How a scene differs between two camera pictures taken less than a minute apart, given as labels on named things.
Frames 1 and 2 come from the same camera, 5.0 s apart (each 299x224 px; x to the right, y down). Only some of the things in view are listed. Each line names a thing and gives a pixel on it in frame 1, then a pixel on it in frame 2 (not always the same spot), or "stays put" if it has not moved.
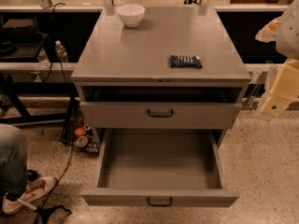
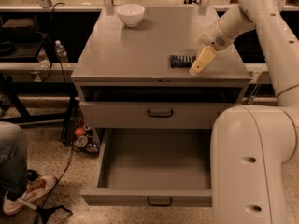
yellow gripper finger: x=284 y=89 → x=217 y=38
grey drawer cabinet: x=177 y=70 stays put
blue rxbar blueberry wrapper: x=185 y=62 stays put
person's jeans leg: x=13 y=161 stays put
